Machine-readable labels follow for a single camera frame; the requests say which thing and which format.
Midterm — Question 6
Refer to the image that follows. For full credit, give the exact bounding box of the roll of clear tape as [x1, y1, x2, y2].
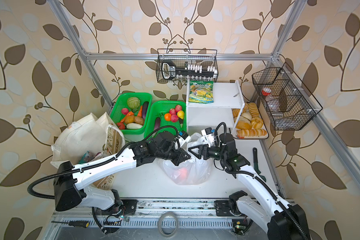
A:
[157, 212, 180, 238]

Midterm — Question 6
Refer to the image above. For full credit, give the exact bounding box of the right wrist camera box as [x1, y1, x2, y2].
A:
[201, 127, 215, 147]

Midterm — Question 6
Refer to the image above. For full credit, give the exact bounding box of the yellow lemon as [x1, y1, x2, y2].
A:
[177, 110, 185, 120]

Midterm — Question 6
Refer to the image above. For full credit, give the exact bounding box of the dark purple eggplant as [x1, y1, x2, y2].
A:
[141, 101, 149, 120]

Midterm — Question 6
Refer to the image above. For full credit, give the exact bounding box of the yellow green snack bag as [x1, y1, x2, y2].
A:
[189, 81, 214, 104]

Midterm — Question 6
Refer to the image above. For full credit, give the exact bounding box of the right black wire basket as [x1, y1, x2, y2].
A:
[252, 63, 323, 131]

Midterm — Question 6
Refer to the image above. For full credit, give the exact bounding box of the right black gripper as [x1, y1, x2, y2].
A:
[189, 141, 227, 161]

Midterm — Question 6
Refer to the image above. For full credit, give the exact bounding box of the black barcode scanner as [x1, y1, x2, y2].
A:
[160, 60, 219, 81]

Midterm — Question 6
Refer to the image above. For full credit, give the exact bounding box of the white two-tier shelf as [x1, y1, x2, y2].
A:
[186, 80, 245, 130]

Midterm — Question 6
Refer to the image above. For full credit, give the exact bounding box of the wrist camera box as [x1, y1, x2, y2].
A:
[178, 131, 191, 147]
[201, 127, 215, 147]

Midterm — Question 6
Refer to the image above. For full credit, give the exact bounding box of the small purple eggplant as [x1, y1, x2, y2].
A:
[154, 117, 161, 131]

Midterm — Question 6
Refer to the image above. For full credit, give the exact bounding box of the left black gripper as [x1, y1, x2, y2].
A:
[155, 142, 194, 166]

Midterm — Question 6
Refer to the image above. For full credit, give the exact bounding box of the back black wire basket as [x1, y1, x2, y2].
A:
[156, 48, 219, 84]

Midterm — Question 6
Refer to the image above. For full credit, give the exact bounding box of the left yellow black screwdriver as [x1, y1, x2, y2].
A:
[51, 221, 90, 228]

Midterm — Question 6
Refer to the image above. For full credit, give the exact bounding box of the tray of bread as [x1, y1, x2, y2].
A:
[232, 102, 269, 140]

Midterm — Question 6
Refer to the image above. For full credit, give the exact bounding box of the cream canvas tote bag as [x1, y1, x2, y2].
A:
[50, 112, 126, 190]

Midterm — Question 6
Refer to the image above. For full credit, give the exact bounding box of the brown potato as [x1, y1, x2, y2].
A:
[134, 116, 145, 126]

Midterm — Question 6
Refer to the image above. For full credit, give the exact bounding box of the black wire basket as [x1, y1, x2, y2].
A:
[252, 63, 323, 131]
[156, 48, 219, 84]

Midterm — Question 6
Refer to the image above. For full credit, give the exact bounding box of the orange fruit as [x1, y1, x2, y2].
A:
[164, 113, 172, 122]

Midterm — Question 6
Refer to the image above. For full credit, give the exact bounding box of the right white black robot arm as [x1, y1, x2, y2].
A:
[187, 128, 311, 240]

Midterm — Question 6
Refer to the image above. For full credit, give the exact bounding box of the white plastic grocery bag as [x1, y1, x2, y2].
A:
[161, 132, 214, 186]

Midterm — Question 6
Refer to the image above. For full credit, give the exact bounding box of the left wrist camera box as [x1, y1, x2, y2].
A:
[178, 131, 191, 147]

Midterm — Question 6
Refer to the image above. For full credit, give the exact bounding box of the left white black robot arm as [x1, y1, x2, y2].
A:
[27, 126, 191, 212]

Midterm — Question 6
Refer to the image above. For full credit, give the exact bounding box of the green cabbage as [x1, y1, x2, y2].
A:
[127, 97, 141, 110]

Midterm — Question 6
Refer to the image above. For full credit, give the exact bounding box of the white radish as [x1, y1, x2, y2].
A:
[126, 123, 143, 130]

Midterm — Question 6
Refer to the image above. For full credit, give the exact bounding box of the green handled tool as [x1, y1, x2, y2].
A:
[253, 148, 267, 182]

